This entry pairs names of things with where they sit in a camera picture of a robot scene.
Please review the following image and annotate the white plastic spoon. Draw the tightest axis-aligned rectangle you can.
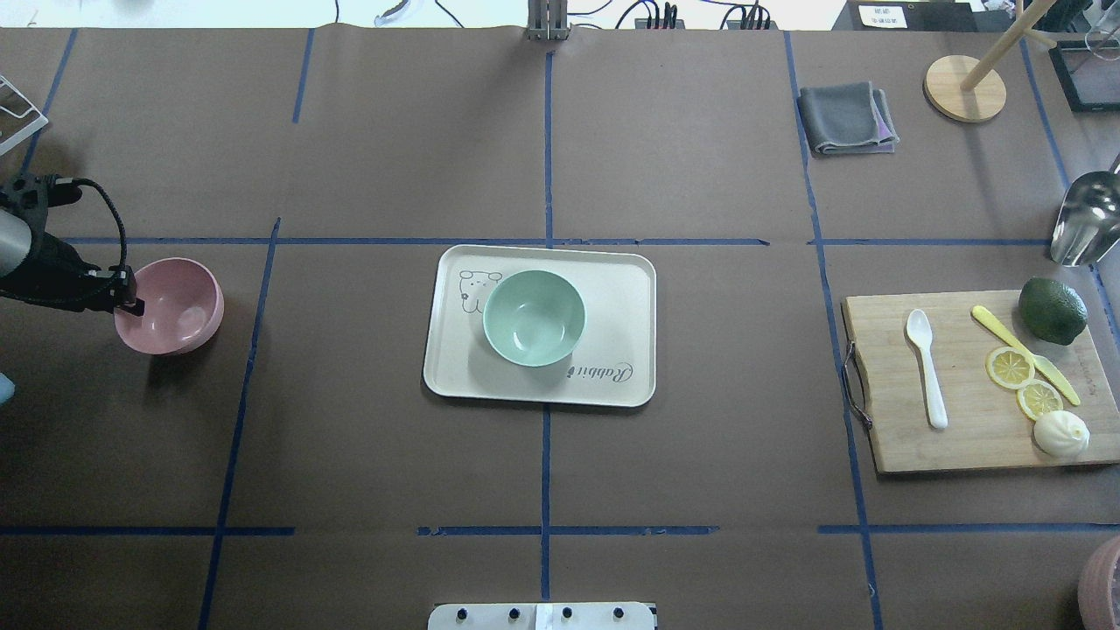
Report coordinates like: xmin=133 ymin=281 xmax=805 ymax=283
xmin=905 ymin=311 xmax=949 ymax=430

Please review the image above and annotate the green avocado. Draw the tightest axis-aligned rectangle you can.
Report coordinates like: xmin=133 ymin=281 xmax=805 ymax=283
xmin=1018 ymin=276 xmax=1089 ymax=346

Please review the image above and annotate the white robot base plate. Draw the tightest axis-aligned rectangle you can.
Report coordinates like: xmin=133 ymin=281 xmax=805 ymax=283
xmin=427 ymin=601 xmax=659 ymax=629

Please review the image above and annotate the metal board handle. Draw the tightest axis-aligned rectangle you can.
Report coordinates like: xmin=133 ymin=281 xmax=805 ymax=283
xmin=841 ymin=342 xmax=874 ymax=430

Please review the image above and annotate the pink bowl with ice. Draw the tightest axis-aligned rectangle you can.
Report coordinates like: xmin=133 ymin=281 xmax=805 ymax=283
xmin=1077 ymin=535 xmax=1119 ymax=629

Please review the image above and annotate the metal post bracket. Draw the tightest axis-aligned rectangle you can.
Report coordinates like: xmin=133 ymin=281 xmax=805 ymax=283
xmin=528 ymin=0 xmax=571 ymax=41

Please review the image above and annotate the black framed box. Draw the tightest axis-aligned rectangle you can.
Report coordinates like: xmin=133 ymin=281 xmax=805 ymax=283
xmin=1048 ymin=41 xmax=1119 ymax=113

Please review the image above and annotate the wooden cutting board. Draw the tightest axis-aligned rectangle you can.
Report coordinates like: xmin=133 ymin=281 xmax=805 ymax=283
xmin=843 ymin=290 xmax=1119 ymax=473

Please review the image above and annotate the metal scoop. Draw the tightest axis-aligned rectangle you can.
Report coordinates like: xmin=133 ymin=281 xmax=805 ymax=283
xmin=1048 ymin=157 xmax=1119 ymax=267

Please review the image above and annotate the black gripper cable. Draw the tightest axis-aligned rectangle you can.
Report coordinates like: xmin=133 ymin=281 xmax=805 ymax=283
xmin=0 ymin=172 xmax=130 ymax=274

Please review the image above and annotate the lemon slice upper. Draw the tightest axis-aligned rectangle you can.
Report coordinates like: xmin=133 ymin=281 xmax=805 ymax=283
xmin=984 ymin=346 xmax=1036 ymax=391

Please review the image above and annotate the lemon slice lower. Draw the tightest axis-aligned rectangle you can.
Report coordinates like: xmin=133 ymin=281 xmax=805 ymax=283
xmin=1016 ymin=379 xmax=1065 ymax=420

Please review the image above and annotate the round wooden stand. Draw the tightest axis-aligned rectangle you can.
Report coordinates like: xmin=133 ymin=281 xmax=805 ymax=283
xmin=923 ymin=1 xmax=1057 ymax=123

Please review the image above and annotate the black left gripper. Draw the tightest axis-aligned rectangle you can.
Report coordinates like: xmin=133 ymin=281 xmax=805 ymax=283
xmin=1 ymin=233 xmax=144 ymax=318

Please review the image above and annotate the white wire rack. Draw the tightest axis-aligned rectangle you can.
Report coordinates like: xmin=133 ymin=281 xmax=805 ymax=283
xmin=1 ymin=75 xmax=49 ymax=156

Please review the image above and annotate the grey folded cloth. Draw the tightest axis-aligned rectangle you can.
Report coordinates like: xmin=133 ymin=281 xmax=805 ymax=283
xmin=797 ymin=82 xmax=900 ymax=156

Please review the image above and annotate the yellow plastic knife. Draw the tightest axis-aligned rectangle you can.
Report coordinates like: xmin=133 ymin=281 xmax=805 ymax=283
xmin=971 ymin=304 xmax=1082 ymax=406

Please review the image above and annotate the lemon slice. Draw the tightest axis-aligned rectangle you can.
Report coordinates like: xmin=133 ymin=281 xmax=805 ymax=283
xmin=1016 ymin=379 xmax=1065 ymax=420
xmin=984 ymin=346 xmax=1036 ymax=391

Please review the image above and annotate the cream rabbit tray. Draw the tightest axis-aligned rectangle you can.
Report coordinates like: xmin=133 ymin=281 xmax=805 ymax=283
xmin=423 ymin=244 xmax=656 ymax=408

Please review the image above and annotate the mint green bowl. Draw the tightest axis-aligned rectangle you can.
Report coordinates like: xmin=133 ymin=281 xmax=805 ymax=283
xmin=480 ymin=269 xmax=587 ymax=368

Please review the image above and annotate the white steamed bun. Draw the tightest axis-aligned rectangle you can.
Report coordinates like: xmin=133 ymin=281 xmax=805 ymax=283
xmin=1033 ymin=410 xmax=1091 ymax=458

